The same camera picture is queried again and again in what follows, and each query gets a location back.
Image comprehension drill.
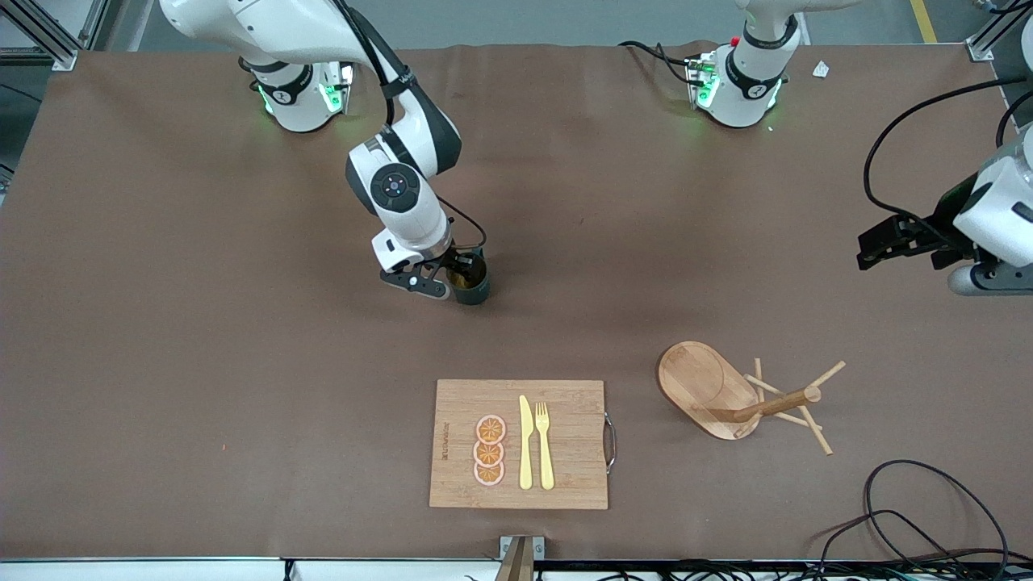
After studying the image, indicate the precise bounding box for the teal plastic cup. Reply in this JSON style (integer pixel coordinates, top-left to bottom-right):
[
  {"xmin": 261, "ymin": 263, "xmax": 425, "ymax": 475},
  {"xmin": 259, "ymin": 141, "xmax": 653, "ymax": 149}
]
[{"xmin": 446, "ymin": 249, "xmax": 491, "ymax": 307}]

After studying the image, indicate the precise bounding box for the yellow plastic knife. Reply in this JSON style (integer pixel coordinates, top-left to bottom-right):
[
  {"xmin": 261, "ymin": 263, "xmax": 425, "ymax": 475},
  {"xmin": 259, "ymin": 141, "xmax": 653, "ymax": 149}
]
[{"xmin": 518, "ymin": 395, "xmax": 534, "ymax": 491}]

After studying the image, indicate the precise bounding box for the yellow plastic fork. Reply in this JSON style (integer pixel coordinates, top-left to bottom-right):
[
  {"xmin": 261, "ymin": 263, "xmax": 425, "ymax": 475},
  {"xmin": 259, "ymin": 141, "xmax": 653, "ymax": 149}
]
[{"xmin": 535, "ymin": 402, "xmax": 556, "ymax": 491}]

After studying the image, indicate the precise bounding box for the brown table mat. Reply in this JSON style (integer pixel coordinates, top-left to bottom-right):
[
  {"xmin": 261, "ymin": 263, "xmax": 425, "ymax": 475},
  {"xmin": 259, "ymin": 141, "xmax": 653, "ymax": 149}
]
[{"xmin": 0, "ymin": 44, "xmax": 1033, "ymax": 562}]

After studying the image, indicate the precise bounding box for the wooden mug tree stand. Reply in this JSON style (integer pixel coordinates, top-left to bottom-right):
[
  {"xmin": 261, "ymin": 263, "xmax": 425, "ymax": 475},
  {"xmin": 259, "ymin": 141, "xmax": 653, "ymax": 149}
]
[{"xmin": 656, "ymin": 341, "xmax": 847, "ymax": 457}]

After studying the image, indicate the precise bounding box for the bamboo cutting board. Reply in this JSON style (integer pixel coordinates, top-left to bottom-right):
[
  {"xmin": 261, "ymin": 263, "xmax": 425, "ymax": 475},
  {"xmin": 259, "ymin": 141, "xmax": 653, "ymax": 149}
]
[{"xmin": 429, "ymin": 379, "xmax": 618, "ymax": 511}]

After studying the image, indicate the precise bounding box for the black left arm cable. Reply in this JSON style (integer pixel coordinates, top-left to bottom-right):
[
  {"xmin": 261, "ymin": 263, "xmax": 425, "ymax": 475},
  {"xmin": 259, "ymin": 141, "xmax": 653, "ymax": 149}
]
[{"xmin": 863, "ymin": 76, "xmax": 1033, "ymax": 225}]

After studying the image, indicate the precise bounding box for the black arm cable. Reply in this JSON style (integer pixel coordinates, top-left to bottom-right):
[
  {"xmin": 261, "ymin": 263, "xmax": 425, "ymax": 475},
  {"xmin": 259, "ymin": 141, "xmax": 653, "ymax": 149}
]
[
  {"xmin": 863, "ymin": 76, "xmax": 1033, "ymax": 225},
  {"xmin": 329, "ymin": 0, "xmax": 487, "ymax": 253}
]

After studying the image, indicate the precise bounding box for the aluminium frame profile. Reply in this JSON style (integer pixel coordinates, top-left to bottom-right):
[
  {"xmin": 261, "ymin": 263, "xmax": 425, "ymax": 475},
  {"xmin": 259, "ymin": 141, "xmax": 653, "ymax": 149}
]
[
  {"xmin": 0, "ymin": 0, "xmax": 82, "ymax": 72},
  {"xmin": 966, "ymin": 0, "xmax": 1033, "ymax": 62}
]

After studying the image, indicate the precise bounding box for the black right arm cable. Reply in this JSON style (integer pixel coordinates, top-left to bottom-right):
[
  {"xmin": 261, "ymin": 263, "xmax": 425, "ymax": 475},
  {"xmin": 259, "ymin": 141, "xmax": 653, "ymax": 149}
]
[{"xmin": 329, "ymin": 0, "xmax": 487, "ymax": 253}]

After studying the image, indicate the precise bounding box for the black loose cable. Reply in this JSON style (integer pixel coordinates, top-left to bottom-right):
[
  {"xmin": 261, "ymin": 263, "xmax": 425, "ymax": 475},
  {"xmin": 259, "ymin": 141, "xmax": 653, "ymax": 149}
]
[
  {"xmin": 811, "ymin": 508, "xmax": 969, "ymax": 570},
  {"xmin": 862, "ymin": 459, "xmax": 1010, "ymax": 567}
]

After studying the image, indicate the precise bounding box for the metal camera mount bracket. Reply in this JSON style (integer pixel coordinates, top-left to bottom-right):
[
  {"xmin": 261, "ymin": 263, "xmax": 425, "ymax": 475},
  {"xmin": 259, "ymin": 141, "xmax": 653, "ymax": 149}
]
[{"xmin": 496, "ymin": 535, "xmax": 546, "ymax": 581}]

